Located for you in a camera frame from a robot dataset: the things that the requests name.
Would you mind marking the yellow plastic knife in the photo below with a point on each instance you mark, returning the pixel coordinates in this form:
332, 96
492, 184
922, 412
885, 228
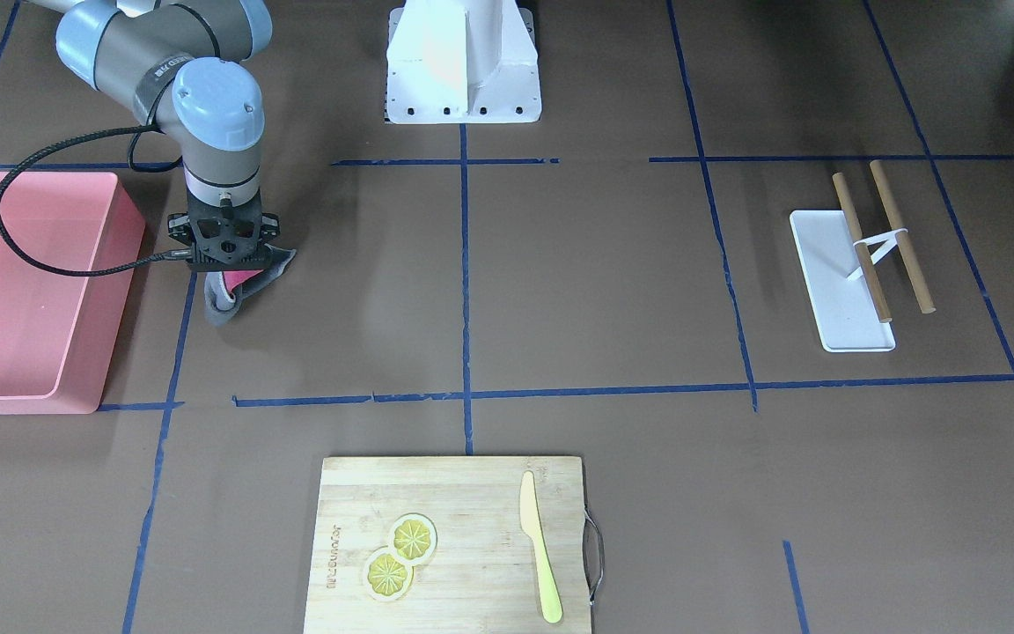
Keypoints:
529, 517

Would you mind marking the lemon slice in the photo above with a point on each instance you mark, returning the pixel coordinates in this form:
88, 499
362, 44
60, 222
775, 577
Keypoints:
385, 577
413, 539

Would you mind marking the upper lemon slice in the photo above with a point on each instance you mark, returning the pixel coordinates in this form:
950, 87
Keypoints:
413, 539

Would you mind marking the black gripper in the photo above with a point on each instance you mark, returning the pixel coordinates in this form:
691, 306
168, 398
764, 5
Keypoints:
178, 228

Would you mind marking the pink and grey cloth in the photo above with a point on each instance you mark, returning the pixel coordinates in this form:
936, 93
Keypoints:
223, 293

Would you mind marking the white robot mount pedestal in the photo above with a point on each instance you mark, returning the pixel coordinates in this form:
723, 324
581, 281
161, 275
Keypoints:
462, 62

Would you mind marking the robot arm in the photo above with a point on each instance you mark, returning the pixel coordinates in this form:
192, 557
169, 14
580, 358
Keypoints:
177, 66

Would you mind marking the lower lemon slice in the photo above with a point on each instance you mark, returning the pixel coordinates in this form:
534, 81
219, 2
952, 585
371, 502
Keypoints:
385, 577

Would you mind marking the pink plastic bin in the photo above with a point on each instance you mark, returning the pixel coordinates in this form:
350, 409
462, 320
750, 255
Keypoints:
57, 333

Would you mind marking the bamboo cutting board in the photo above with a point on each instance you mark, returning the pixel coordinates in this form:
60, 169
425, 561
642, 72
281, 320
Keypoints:
482, 577

